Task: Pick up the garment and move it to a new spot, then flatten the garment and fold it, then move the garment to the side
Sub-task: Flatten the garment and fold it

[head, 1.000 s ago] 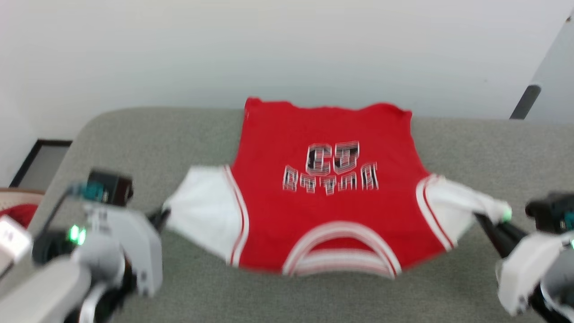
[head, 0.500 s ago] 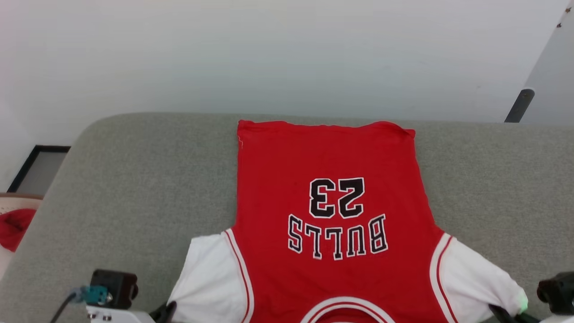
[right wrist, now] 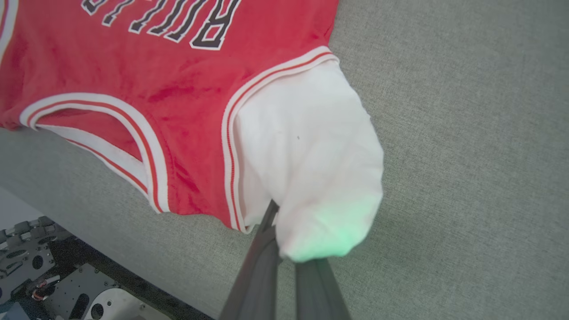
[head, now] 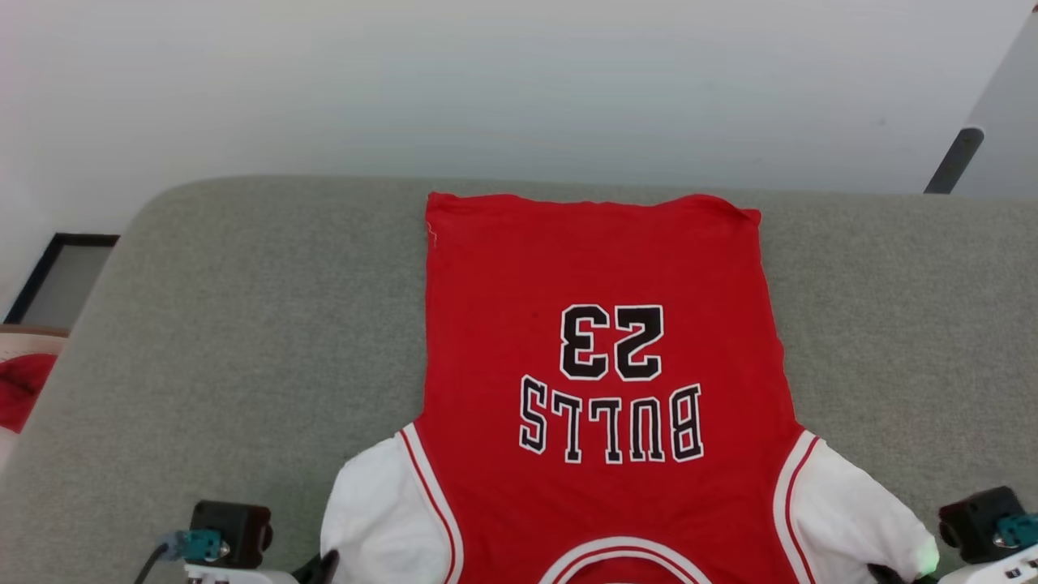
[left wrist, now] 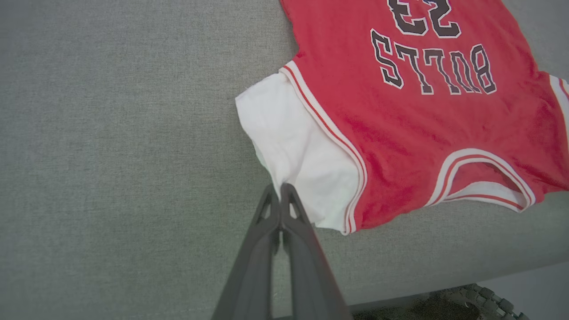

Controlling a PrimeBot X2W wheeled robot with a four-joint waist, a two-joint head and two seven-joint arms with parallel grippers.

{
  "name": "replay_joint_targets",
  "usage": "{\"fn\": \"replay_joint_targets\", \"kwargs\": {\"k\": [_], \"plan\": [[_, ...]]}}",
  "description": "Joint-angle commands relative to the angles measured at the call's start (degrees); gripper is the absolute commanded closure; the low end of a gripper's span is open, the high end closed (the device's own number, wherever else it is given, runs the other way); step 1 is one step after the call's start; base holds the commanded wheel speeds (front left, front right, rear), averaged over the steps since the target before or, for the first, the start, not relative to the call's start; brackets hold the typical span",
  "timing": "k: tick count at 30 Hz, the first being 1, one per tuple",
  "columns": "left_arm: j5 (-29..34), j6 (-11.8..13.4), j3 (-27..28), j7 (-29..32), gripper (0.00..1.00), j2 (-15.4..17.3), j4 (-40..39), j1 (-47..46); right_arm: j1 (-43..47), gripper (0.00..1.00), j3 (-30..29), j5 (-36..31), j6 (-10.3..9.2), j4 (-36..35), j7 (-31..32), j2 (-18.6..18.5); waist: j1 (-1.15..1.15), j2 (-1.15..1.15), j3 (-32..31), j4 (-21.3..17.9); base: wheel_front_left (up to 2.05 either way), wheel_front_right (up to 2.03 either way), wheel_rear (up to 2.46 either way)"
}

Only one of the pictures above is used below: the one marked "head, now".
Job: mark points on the red white basketball jersey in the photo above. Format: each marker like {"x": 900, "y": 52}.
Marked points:
{"x": 600, "y": 259}

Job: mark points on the dark grey metal bar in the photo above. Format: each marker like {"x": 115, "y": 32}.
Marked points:
{"x": 955, "y": 161}

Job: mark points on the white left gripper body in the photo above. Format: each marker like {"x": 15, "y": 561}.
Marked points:
{"x": 235, "y": 577}

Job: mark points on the black framed grey panel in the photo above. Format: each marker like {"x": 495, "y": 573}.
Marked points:
{"x": 69, "y": 284}

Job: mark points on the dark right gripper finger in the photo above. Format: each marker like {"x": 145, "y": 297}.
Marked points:
{"x": 888, "y": 575}

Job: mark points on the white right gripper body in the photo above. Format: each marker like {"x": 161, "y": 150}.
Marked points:
{"x": 1001, "y": 570}

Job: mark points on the red cloth in basket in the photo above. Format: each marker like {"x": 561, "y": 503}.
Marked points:
{"x": 20, "y": 389}

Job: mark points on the grey fabric sofa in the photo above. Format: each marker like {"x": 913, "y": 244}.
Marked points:
{"x": 243, "y": 324}

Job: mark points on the beige perforated laundry basket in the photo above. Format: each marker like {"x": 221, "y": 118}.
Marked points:
{"x": 32, "y": 344}

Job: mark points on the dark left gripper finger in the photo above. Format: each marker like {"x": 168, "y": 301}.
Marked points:
{"x": 320, "y": 570}

